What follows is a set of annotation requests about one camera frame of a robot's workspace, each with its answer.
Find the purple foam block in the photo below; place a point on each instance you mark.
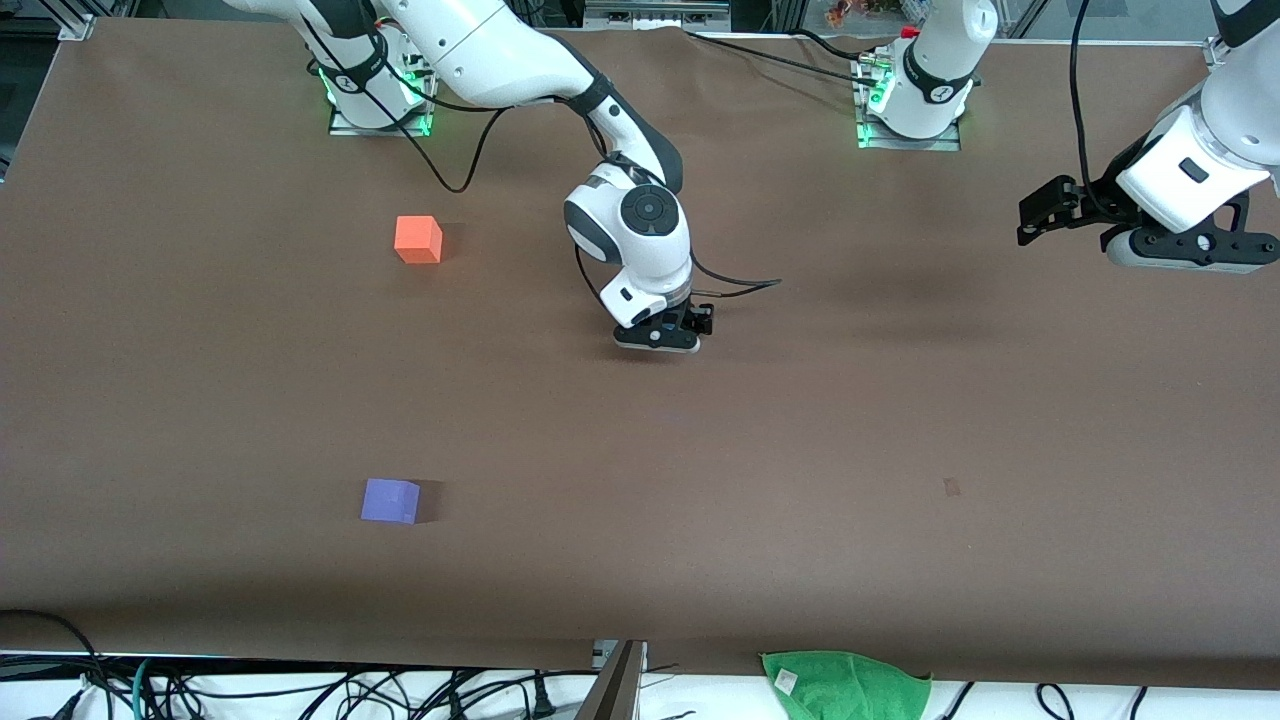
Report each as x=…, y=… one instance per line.
x=390, y=500

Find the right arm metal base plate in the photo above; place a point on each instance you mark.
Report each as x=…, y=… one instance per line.
x=345, y=125

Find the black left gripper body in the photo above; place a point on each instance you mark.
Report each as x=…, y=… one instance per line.
x=1096, y=193

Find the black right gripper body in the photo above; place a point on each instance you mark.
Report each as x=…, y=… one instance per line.
x=690, y=315

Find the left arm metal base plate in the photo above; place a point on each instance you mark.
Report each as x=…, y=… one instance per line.
x=915, y=143

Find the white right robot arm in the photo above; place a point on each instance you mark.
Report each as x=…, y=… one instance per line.
x=480, y=50

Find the aluminium profile post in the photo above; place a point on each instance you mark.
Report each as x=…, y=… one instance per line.
x=615, y=690

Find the brown table cover sheet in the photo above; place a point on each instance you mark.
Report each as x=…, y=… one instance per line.
x=640, y=450

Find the orange foam block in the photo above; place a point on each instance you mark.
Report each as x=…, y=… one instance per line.
x=418, y=240

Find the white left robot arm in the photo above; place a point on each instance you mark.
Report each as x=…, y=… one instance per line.
x=935, y=75

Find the aluminium frame rail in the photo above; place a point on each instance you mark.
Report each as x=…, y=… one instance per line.
x=655, y=14

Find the green cloth with white label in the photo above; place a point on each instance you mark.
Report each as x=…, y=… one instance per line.
x=850, y=690

